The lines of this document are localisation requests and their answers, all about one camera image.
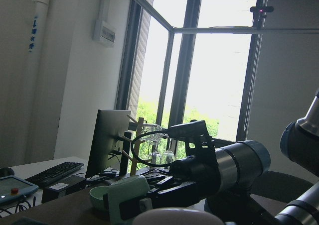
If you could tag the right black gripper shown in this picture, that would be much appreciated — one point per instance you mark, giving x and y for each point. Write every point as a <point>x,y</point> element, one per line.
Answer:
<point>190,180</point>

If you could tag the overhead black camera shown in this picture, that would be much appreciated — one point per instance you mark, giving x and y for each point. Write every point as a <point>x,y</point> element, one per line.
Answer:
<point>259,10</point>

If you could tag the black keyboard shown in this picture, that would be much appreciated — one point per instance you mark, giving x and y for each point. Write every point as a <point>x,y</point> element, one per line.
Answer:
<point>53,174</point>

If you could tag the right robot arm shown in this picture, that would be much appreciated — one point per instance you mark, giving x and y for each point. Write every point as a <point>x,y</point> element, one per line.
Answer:
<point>234,180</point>

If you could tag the teach pendant tablet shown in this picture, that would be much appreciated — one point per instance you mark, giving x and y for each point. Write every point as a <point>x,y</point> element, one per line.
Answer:
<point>13,188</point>

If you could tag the white wall electrical box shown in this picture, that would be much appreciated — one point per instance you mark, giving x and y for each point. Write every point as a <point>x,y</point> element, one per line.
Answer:
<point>104,33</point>

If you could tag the pink cup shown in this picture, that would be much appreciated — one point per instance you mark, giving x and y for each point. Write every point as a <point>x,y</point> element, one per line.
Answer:
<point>176,216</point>

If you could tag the mint green cup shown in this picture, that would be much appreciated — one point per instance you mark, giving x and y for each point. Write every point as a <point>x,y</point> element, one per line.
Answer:
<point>123,190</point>

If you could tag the hanging wine glass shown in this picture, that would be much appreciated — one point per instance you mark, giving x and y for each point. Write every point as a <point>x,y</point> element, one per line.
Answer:
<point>155,156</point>
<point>168,156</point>

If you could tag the wooden mug tree stand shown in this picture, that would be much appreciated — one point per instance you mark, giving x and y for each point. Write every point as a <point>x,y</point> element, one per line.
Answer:
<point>136,145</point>

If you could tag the black monitor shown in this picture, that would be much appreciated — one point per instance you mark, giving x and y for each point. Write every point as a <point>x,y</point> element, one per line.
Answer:
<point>107,144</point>

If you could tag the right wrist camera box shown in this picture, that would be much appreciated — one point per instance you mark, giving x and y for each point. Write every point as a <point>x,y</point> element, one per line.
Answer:
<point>193,132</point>

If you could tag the mint green bowl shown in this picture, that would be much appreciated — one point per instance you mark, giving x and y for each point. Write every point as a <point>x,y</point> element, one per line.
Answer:
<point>99,198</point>

